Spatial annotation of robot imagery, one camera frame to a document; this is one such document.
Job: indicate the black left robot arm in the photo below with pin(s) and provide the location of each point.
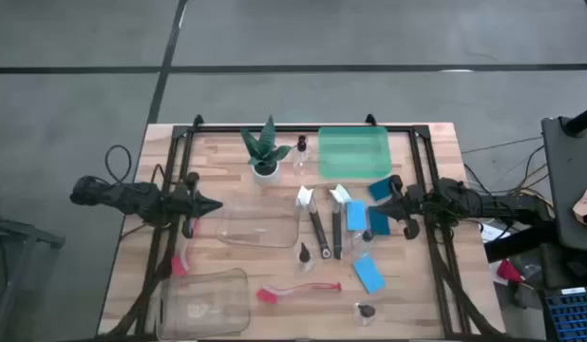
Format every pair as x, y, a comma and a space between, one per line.
127, 197

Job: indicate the white paper sheet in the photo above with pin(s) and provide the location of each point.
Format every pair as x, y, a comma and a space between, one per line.
493, 233

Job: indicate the clear plastic bag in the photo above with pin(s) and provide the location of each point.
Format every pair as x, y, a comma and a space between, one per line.
258, 223

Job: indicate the light blue sponge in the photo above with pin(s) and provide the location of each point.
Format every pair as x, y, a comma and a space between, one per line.
369, 275

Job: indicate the dark blue sponge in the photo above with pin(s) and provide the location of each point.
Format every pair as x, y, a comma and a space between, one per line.
380, 225
380, 190

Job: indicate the grey metal cart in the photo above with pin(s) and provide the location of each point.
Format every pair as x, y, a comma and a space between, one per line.
18, 237

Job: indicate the snake plant in white pot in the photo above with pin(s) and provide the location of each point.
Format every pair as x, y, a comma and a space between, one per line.
265, 147

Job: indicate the black side table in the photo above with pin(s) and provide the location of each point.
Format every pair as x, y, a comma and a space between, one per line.
569, 190

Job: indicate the light blue packet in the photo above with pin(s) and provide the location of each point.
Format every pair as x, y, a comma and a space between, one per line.
356, 216

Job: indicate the translucent green plastic tray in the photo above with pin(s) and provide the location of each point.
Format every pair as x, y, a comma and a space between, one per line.
355, 152

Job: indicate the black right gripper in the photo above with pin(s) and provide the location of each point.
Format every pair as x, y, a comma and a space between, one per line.
410, 206

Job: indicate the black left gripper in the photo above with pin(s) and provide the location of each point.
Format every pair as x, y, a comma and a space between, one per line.
189, 205

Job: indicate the red plastic item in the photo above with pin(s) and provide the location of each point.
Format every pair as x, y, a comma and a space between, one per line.
508, 271

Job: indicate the clear plastic bin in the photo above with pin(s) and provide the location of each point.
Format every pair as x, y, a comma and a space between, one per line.
203, 304

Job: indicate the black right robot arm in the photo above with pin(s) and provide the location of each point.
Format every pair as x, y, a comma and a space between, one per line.
464, 202

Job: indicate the black camera stand pole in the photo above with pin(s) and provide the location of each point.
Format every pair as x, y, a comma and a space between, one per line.
581, 121

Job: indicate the red dish brush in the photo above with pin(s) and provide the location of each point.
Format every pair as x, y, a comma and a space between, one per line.
179, 266
267, 295

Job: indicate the backlit computer keyboard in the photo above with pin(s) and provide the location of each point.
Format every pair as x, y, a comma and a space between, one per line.
573, 316

